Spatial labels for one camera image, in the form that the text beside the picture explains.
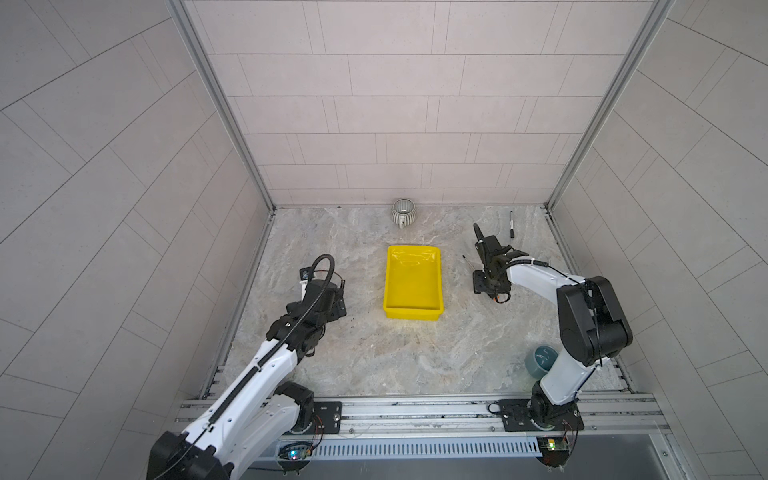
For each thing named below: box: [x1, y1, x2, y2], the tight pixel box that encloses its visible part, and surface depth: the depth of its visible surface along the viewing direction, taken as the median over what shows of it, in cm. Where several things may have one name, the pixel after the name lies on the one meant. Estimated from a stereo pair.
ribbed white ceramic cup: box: [391, 198, 416, 229], surface depth 109 cm
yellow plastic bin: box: [383, 245, 444, 321], surface depth 96 cm
